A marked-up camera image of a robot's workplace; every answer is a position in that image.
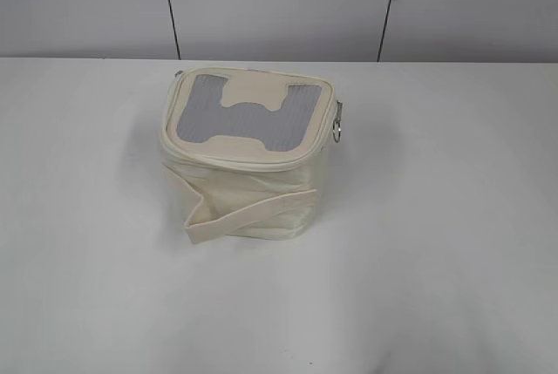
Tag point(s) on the cream zippered bag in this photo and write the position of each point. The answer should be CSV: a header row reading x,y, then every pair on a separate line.
x,y
246,150

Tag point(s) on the silver zipper pull with ring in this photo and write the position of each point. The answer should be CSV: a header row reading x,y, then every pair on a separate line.
x,y
337,121

